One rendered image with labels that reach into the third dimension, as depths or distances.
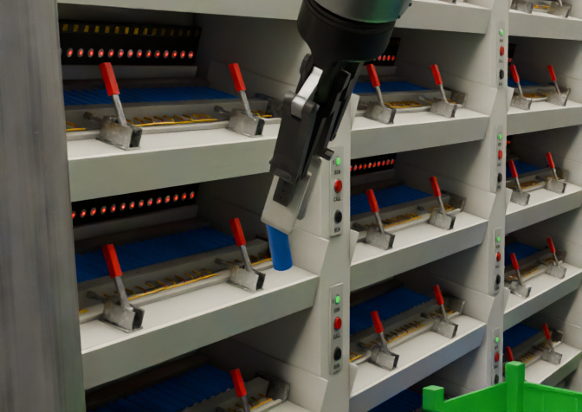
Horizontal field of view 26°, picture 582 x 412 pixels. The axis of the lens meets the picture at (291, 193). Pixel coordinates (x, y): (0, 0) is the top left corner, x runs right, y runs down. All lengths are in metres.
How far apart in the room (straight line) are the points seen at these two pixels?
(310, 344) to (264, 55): 0.40
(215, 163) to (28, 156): 1.09
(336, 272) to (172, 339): 0.41
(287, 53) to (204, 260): 0.32
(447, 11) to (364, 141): 0.38
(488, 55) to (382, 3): 1.39
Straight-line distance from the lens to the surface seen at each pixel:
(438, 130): 2.10
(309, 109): 0.98
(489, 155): 2.34
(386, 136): 1.90
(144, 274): 1.46
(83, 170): 1.25
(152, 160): 1.35
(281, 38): 1.71
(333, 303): 1.75
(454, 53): 2.36
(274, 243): 1.14
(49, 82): 0.39
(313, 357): 1.74
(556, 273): 2.88
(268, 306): 1.59
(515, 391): 1.72
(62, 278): 0.40
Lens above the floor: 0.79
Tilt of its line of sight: 6 degrees down
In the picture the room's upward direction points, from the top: straight up
